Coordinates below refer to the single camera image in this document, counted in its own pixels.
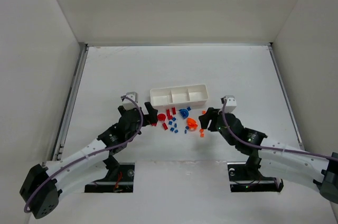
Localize red round lego piece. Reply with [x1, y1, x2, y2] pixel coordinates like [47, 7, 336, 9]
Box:
[157, 113, 166, 122]

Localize orange round lego piece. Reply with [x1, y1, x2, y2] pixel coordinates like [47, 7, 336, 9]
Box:
[186, 117, 198, 131]

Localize blue arch lego piece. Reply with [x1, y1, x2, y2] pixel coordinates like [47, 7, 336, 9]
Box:
[179, 109, 189, 119]

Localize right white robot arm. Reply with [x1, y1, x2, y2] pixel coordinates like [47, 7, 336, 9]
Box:
[199, 108, 337, 203]

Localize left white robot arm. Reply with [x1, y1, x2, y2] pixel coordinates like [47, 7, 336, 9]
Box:
[20, 101, 158, 219]

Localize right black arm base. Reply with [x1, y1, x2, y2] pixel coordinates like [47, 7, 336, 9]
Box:
[227, 154, 284, 193]

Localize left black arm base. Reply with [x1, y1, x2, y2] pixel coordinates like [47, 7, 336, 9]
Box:
[84, 162, 135, 193]

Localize white three-compartment tray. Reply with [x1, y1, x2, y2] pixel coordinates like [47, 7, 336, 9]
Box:
[150, 84, 209, 107]

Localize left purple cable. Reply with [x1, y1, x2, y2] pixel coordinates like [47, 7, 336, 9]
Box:
[23, 96, 145, 213]

